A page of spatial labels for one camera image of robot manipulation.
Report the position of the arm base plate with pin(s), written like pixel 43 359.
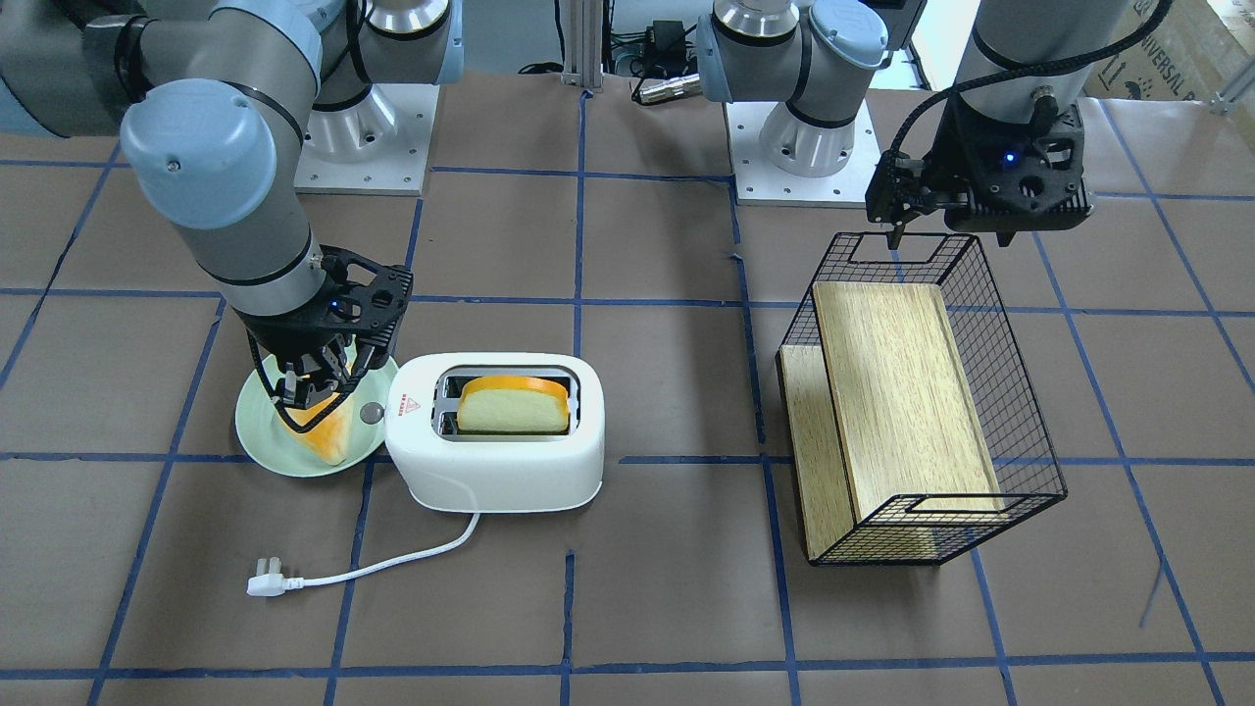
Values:
pixel 779 161
pixel 379 146

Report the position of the triangular bread on plate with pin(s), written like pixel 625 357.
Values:
pixel 329 440

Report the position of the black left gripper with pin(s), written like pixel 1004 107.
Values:
pixel 954 157

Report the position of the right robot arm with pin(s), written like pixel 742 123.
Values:
pixel 224 109

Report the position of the brown paper table cover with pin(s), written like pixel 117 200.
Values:
pixel 589 226

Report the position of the black power adapter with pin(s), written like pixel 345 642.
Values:
pixel 664 38

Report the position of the aluminium frame post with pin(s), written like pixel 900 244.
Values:
pixel 585 44

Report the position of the green plate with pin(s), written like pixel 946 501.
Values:
pixel 272 445

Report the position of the white toaster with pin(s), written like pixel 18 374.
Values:
pixel 494 473

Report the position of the bread slice in toaster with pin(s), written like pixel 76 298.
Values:
pixel 513 404

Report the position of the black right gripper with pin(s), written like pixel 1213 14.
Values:
pixel 291 340

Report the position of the wooden step shelf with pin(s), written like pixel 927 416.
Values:
pixel 891 462

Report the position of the black wire basket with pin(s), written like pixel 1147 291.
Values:
pixel 1022 453

